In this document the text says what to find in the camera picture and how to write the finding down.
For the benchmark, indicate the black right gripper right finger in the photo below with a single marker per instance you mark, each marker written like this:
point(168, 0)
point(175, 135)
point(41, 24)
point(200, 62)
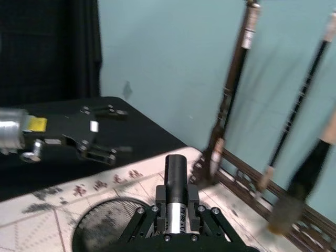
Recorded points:
point(193, 210)

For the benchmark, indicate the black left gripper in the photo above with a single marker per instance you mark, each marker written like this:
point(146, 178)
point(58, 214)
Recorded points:
point(68, 127)

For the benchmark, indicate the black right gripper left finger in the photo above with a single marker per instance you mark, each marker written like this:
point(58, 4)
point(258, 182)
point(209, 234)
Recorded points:
point(161, 210)

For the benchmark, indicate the black-capped silver brush pen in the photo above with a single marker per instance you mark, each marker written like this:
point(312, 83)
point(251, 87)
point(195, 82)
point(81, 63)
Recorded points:
point(175, 183)

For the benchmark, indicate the black table cloth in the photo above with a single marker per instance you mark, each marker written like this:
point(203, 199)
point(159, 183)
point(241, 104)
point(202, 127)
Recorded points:
point(136, 136)

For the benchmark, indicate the round dark ink dish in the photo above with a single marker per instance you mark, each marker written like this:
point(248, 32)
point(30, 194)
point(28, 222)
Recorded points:
point(105, 223)

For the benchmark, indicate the white gridded calligraphy mat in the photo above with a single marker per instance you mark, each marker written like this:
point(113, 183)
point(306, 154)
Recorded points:
point(52, 210)

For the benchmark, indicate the black curtain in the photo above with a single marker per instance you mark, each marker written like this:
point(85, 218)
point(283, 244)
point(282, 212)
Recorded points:
point(50, 50)

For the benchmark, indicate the dark wooden brush rack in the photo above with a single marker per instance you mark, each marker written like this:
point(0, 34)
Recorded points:
point(309, 225)

